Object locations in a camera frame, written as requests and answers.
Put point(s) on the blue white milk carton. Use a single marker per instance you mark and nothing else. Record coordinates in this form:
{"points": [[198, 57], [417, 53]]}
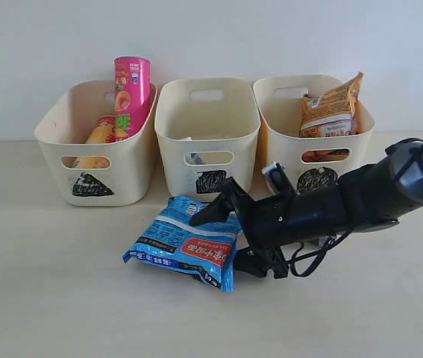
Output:
{"points": [[194, 158]]}

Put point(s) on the pink Lays chips can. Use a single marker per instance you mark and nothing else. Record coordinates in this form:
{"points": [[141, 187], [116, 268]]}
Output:
{"points": [[132, 95]]}

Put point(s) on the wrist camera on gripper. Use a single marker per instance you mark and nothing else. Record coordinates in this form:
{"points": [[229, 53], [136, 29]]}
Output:
{"points": [[276, 179]]}

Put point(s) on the cream bin triangle mark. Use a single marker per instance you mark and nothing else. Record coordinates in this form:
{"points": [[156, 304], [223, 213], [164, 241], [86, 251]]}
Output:
{"points": [[104, 174]]}

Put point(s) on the blue noodle packet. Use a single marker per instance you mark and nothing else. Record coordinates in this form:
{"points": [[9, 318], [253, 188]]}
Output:
{"points": [[205, 252]]}

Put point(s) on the cream bin circle mark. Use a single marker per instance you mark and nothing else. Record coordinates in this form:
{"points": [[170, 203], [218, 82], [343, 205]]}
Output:
{"points": [[313, 162]]}

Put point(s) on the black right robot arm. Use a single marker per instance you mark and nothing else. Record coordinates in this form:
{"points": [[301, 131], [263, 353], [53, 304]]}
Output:
{"points": [[292, 231]]}

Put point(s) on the orange noodle packet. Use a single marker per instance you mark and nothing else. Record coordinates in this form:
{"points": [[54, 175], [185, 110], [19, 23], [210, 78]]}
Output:
{"points": [[332, 113]]}

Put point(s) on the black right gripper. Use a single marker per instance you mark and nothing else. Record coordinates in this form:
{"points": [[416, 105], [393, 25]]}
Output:
{"points": [[265, 224]]}

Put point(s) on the yellow Lays chips can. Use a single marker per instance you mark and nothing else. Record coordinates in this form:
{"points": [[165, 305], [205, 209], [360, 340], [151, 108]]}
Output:
{"points": [[103, 132]]}

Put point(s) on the purple juice carton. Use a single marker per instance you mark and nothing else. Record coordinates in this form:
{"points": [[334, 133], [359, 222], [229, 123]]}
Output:
{"points": [[322, 241]]}

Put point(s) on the cream bin square mark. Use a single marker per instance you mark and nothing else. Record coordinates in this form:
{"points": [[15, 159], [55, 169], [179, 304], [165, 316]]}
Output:
{"points": [[215, 117]]}

